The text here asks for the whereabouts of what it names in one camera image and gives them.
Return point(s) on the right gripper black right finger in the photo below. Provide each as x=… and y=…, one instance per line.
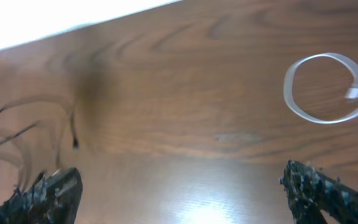
x=309, y=192

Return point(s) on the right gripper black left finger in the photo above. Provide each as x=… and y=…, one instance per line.
x=52, y=200

